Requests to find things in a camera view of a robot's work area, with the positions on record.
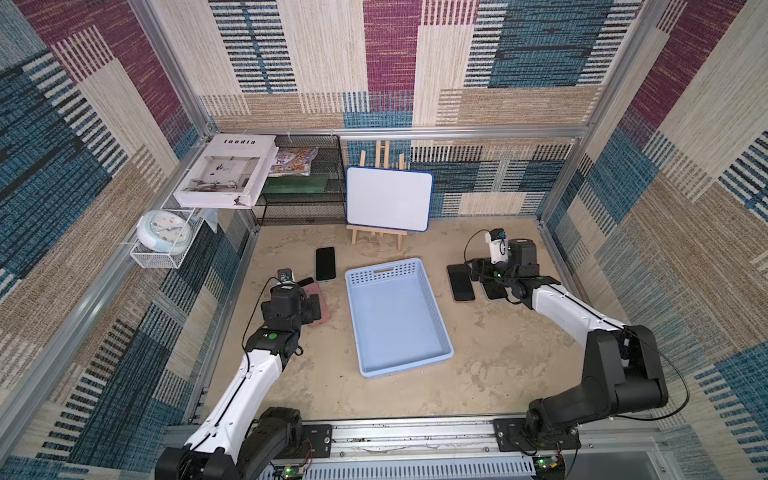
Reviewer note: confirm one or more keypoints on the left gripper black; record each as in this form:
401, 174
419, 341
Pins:
309, 308

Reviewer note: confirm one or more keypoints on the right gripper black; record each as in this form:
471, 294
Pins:
485, 274

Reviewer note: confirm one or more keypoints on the dark reddish phone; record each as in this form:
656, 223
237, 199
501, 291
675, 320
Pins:
494, 291

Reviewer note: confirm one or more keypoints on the black phone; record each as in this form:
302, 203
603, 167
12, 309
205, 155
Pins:
460, 283
305, 281
325, 264

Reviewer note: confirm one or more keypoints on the blue plastic storage basket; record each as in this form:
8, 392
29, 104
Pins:
396, 319

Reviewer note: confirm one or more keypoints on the pink phone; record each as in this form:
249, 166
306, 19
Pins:
326, 315

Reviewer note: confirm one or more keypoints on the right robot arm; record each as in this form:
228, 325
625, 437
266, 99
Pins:
622, 369

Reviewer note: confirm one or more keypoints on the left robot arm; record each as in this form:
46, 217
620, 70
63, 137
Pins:
232, 442

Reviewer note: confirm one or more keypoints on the white book box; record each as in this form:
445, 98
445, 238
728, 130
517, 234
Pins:
230, 173

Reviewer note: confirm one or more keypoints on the wooden easel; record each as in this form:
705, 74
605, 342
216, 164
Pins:
381, 161

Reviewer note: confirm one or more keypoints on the clear acrylic shelf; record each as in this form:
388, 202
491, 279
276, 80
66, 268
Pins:
147, 259

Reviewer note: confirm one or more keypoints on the colourful snack packet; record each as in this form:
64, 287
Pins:
293, 161

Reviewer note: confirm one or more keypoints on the white round clock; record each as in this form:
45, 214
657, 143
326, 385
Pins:
163, 231

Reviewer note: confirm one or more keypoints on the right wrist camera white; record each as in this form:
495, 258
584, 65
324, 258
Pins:
497, 242

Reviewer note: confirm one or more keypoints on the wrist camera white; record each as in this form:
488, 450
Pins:
497, 242
285, 276

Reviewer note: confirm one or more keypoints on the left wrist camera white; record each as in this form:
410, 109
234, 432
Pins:
285, 276

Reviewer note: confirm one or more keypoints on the white whiteboard blue frame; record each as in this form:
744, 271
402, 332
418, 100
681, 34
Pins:
388, 198

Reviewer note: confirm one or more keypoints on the black wire rack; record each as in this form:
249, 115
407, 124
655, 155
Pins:
316, 199

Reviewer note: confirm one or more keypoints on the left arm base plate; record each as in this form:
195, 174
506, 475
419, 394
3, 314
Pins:
312, 441

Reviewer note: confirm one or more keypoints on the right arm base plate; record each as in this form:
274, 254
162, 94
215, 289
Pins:
515, 435

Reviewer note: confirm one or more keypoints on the aluminium front rail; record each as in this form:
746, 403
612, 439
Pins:
465, 447

